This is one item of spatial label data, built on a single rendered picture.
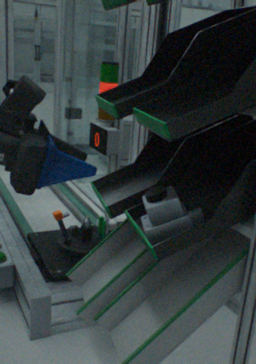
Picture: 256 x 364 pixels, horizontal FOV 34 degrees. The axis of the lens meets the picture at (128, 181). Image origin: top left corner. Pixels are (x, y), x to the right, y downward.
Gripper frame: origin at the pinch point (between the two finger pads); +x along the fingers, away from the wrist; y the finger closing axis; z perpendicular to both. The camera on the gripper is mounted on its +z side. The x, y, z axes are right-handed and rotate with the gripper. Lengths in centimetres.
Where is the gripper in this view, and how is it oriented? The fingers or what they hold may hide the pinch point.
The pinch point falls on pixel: (65, 157)
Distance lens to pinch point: 54.3
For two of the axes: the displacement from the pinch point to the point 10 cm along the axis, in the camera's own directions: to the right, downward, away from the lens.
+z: 3.1, -9.2, -2.2
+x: 9.1, 2.3, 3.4
